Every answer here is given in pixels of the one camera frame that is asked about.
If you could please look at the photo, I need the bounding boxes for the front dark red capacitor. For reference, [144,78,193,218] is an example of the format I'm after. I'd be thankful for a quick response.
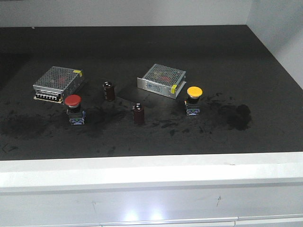
[132,103,144,124]

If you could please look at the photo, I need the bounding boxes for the red mushroom push button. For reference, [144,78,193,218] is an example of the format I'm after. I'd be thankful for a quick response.
[64,95,86,125]

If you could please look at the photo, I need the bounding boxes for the metal mesh power supply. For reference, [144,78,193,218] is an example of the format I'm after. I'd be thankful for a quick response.
[33,66,84,104]
[137,64,186,99]

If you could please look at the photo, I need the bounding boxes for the right metal mesh power supply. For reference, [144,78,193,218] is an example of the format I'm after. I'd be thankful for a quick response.
[137,64,186,99]

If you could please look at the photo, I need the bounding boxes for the left metal mesh power supply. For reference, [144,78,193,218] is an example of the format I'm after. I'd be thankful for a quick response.
[33,66,84,104]

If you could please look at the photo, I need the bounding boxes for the rear dark red capacitor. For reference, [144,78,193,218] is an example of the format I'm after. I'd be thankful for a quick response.
[103,81,116,102]

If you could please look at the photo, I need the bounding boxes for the yellow mushroom push button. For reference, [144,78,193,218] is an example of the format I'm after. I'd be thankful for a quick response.
[184,86,203,116]

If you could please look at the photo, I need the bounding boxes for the dark red capacitor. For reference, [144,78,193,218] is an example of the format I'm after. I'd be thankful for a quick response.
[132,103,144,124]
[103,81,116,102]

